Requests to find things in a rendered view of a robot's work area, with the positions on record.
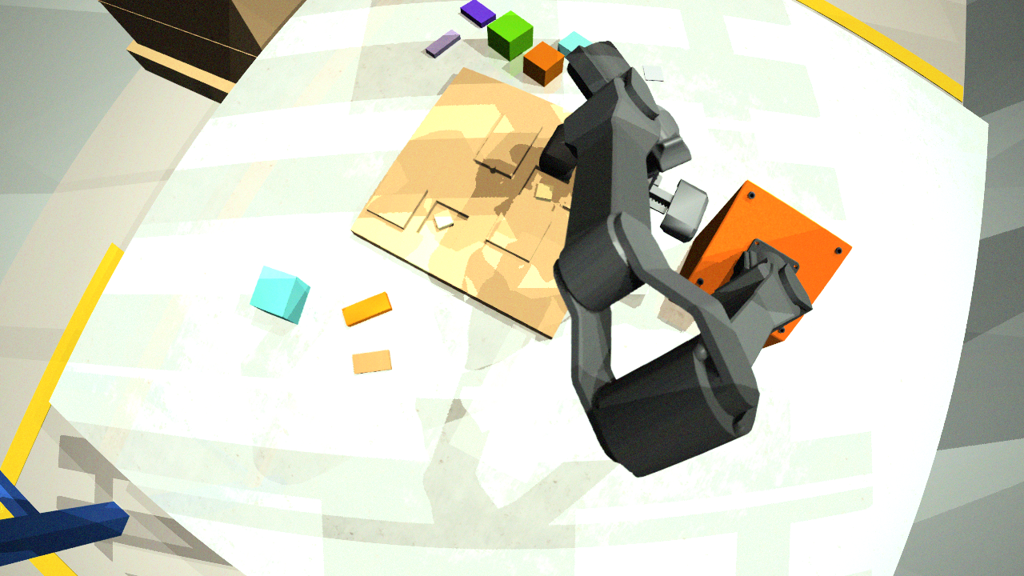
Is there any light teal cube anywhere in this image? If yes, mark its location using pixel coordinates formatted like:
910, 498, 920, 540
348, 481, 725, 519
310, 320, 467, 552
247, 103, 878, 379
558, 31, 592, 58

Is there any turquoise cube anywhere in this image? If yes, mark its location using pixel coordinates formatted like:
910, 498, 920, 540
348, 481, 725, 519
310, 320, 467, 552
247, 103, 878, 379
250, 266, 310, 325

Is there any purple flat block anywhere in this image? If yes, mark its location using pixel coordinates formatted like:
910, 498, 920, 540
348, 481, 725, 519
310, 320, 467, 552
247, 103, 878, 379
460, 0, 496, 28

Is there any green cube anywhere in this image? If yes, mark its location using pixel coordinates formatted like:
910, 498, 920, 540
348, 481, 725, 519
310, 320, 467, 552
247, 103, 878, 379
487, 11, 534, 61

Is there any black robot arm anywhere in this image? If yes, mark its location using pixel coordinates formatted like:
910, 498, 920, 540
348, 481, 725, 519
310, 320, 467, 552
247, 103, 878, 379
553, 40, 813, 478

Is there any pale yellow square board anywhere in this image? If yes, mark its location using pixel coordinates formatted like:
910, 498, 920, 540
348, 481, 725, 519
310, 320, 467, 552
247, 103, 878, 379
350, 67, 575, 340

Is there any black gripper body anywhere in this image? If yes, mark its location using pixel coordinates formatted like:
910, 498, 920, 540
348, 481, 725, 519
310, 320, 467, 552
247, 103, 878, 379
539, 124, 709, 243

